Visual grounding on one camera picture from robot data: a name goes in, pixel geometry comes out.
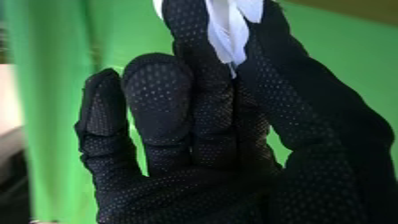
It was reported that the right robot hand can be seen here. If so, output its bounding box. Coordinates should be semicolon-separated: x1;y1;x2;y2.
72;0;398;224

